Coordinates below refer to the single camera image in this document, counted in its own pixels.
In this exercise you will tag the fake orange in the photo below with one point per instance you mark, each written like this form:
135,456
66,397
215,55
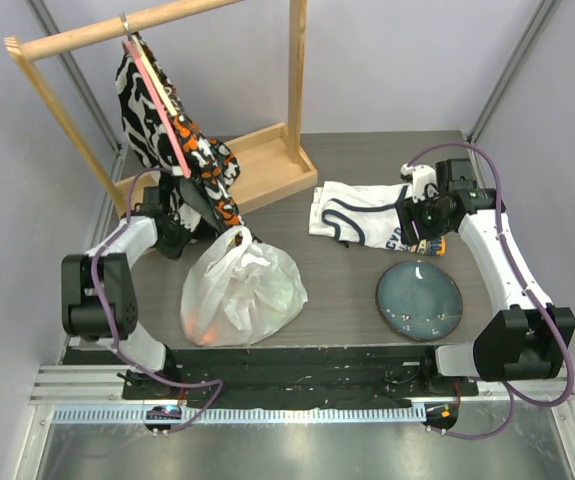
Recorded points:
200,332

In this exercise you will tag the slotted cable duct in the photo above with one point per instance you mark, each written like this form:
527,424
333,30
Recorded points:
151,414

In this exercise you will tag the white printed t-shirt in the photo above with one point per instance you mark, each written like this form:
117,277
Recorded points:
365,215

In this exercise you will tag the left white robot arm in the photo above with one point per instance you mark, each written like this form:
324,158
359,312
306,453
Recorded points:
98,298

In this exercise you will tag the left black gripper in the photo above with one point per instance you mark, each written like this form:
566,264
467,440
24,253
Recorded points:
176,252

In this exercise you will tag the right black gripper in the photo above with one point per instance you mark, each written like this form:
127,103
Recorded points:
409,220

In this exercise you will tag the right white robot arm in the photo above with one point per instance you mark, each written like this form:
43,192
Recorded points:
524,338

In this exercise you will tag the white plastic bag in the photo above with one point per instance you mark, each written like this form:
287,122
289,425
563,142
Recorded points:
248,290

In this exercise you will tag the orange black patterned garment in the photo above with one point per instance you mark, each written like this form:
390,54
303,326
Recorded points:
196,172

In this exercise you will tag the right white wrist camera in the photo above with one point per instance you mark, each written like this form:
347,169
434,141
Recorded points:
423,181

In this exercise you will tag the pink clothes hanger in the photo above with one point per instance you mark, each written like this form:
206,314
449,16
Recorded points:
145,69

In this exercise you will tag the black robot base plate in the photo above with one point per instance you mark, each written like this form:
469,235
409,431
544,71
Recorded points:
301,378

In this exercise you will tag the blue ceramic plate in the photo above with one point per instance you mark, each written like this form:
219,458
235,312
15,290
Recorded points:
419,301

